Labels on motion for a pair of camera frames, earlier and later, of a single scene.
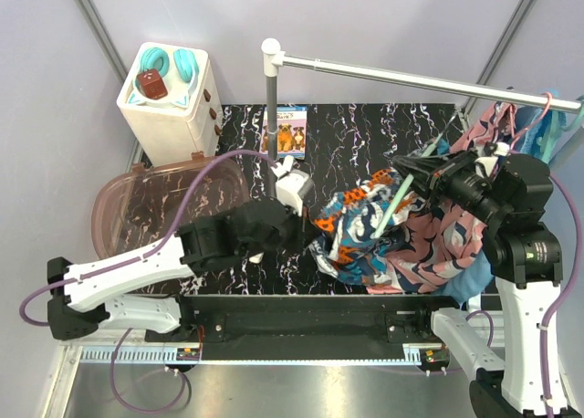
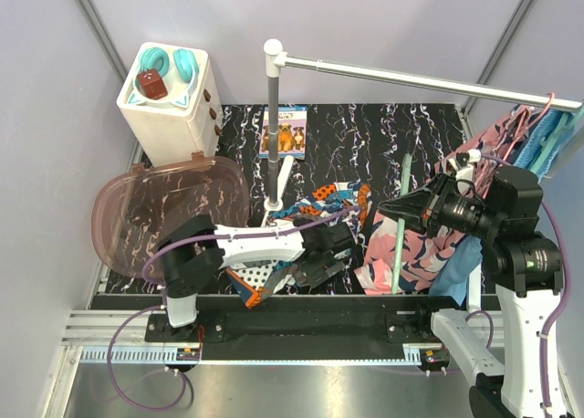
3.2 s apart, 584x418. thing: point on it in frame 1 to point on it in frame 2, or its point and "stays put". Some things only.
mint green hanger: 401,192 to 399,243
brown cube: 153,84 stays put
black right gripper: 422,168 to 422,208
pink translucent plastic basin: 141,205 stays put
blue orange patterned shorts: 347,247 to 345,204
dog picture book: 291,131 stays put
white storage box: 172,131 stays put
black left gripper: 303,234 to 315,274
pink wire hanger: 537,121 stays put
